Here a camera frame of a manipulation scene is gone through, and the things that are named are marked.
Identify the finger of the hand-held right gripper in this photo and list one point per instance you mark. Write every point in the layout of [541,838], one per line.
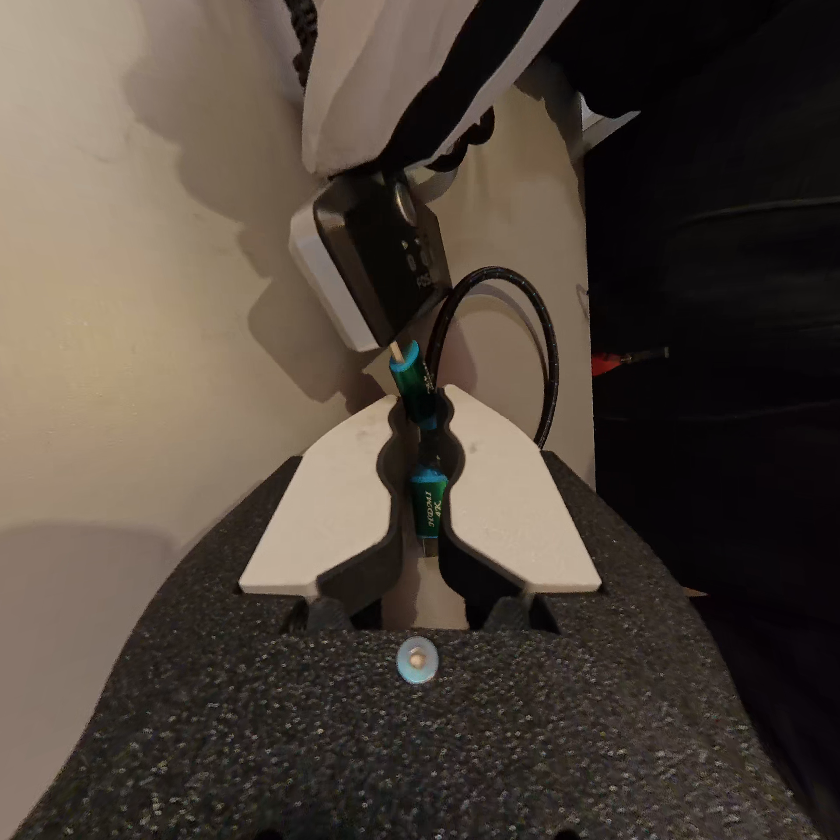
[518,52]
[367,72]

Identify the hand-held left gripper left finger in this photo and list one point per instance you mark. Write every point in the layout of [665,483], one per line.
[321,518]

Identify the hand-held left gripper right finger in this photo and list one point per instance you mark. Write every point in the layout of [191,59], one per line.
[518,518]

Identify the black switch box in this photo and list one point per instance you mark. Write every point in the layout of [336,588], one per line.
[380,262]

